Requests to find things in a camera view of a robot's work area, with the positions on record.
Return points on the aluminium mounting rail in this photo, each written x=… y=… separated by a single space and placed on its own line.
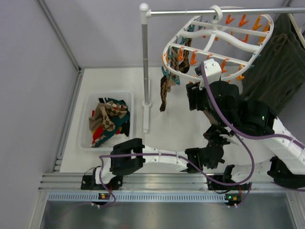
x=140 y=182

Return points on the pile of colourful socks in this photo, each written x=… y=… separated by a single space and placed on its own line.
x=109 y=123

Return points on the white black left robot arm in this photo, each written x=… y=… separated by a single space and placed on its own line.
x=131 y=156

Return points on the brown yellow argyle sock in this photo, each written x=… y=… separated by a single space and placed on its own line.
x=166 y=83

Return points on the white slotted cable duct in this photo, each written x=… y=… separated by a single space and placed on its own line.
x=137 y=197

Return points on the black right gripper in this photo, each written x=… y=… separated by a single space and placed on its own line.
x=195 y=97

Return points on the dark yellow argyle sock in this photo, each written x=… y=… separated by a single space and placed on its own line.
x=184 y=66

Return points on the white oval clip hanger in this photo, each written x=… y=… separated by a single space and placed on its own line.
x=232 y=41

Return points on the silver horizontal rack rail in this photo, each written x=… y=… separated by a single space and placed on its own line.
x=146 y=12

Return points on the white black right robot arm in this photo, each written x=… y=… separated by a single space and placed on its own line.
x=234 y=120

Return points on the silver rack upright pole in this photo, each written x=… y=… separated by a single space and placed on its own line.
x=145 y=63

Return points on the white plastic laundry basket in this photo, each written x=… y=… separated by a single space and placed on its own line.
x=90 y=103

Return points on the dark green hanging garment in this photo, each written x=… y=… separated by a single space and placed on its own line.
x=279 y=73

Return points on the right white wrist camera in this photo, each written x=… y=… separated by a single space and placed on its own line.
x=211 y=69

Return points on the white garment hanger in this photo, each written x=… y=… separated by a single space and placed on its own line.
x=297 y=30

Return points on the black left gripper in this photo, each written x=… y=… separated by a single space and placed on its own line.
x=216 y=137

